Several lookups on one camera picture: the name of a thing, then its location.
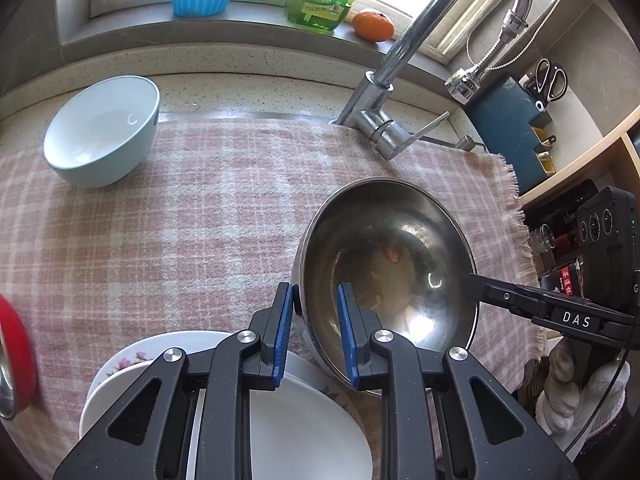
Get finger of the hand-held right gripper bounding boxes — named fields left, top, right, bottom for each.
left=460, top=273, right=632, bottom=345

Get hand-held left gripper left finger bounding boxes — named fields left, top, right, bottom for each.
left=52, top=282, right=301, bottom=480

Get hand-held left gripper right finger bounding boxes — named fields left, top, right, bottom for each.
left=336, top=282, right=581, bottom=480

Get plain steel bowl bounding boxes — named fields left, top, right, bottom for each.
left=291, top=176, right=482, bottom=396

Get white oval plate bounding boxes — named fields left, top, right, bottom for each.
left=187, top=352, right=375, bottom=480

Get small-flower white floral plate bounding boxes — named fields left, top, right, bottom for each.
left=92, top=330, right=366, bottom=441

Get rose-rimmed white floral plate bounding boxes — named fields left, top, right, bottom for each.
left=79, top=362, right=171, bottom=441

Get person's right hand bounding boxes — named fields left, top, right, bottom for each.
left=535, top=340, right=631, bottom=436

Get drinking glass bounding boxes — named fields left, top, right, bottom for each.
left=530, top=225, right=557, bottom=257

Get wooden shelf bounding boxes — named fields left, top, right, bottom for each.
left=517, top=110, right=640, bottom=211

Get pink checkered cloth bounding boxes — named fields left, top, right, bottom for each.
left=0, top=119, right=543, bottom=471

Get blue knife holder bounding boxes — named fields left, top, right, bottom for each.
left=462, top=76, right=558, bottom=196

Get black scissors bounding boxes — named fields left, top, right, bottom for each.
left=520, top=58, right=570, bottom=111

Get faucet sprayer head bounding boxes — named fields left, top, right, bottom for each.
left=445, top=10, right=530, bottom=102

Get red steel bowl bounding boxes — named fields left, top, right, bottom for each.
left=0, top=294, right=38, bottom=421

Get chrome faucet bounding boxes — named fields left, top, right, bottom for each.
left=330, top=0, right=535, bottom=162

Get light blue bowl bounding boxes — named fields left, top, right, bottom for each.
left=42, top=75, right=161, bottom=189

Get orange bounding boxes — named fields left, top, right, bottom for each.
left=351, top=8, right=393, bottom=42

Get metal bead chain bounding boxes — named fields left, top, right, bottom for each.
left=466, top=0, right=556, bottom=68

